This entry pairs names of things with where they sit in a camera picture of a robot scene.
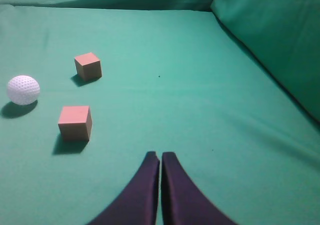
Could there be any white dimpled golf ball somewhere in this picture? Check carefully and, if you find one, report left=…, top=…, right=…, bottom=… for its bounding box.
left=6, top=75, right=40, bottom=106

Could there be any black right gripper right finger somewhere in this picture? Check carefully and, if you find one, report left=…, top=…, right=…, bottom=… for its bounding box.
left=162, top=152, right=235, bottom=225

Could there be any near wooden cube block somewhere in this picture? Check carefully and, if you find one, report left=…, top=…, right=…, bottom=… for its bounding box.
left=58, top=105, right=93, bottom=141

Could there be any wooden cube block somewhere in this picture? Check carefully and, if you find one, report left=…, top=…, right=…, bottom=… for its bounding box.
left=58, top=105, right=93, bottom=141
left=74, top=52, right=102, bottom=82

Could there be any green cloth table cover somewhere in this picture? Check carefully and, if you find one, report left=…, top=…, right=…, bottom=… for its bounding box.
left=0, top=0, right=320, bottom=225

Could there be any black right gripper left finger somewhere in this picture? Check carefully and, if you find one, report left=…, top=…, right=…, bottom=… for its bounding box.
left=89, top=151, right=160, bottom=225

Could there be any far wooden cube block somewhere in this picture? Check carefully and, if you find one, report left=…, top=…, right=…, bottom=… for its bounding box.
left=74, top=52, right=102, bottom=82

